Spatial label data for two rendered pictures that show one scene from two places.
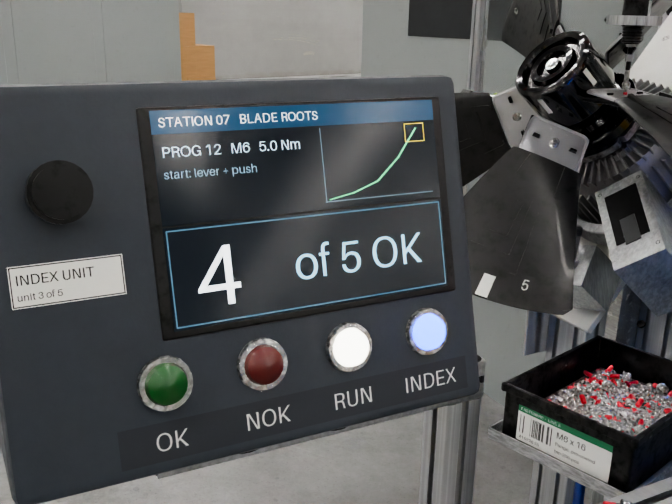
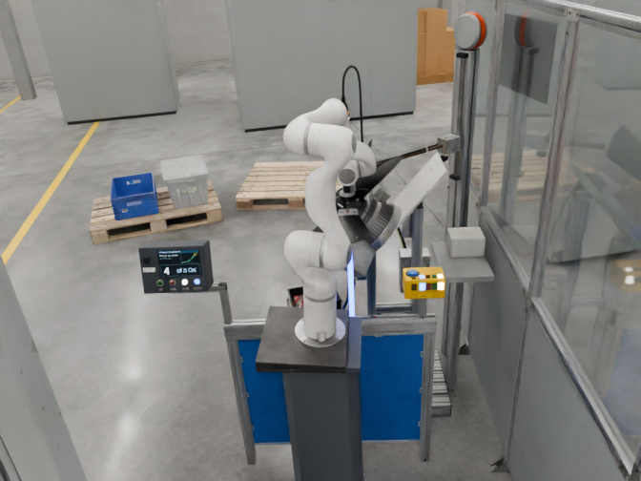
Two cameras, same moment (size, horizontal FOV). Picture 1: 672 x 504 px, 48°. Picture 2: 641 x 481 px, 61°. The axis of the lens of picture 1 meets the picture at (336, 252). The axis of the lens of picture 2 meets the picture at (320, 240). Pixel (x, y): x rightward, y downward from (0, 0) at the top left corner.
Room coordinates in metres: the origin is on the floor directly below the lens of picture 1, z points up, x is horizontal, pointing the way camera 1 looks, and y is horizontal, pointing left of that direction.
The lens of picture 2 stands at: (-0.93, -1.42, 2.24)
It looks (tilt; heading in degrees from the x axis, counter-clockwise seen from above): 28 degrees down; 31
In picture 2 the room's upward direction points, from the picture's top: 4 degrees counter-clockwise
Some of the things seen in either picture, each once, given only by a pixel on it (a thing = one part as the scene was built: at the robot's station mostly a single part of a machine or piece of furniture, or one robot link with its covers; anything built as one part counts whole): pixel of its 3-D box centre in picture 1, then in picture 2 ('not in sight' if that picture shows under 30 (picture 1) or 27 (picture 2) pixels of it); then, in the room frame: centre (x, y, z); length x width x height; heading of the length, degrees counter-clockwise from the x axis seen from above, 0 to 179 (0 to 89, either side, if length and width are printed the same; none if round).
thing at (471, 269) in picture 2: not in sight; (460, 260); (1.42, -0.83, 0.85); 0.36 x 0.24 x 0.03; 28
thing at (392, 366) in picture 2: not in sight; (333, 391); (0.70, -0.47, 0.45); 0.82 x 0.02 x 0.66; 118
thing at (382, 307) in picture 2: not in sight; (393, 307); (1.28, -0.52, 0.56); 0.19 x 0.04 x 0.04; 118
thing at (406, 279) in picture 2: not in sight; (423, 283); (0.88, -0.82, 1.02); 0.16 x 0.10 x 0.11; 118
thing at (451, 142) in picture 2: not in sight; (449, 143); (1.62, -0.68, 1.37); 0.10 x 0.07 x 0.09; 153
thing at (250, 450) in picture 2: not in sight; (242, 404); (0.50, -0.09, 0.39); 0.04 x 0.04 x 0.78; 28
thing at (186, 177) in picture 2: not in sight; (186, 181); (2.77, 2.28, 0.31); 0.60 x 0.42 x 0.33; 46
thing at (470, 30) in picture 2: not in sight; (470, 31); (1.70, -0.72, 1.88); 0.16 x 0.07 x 0.16; 63
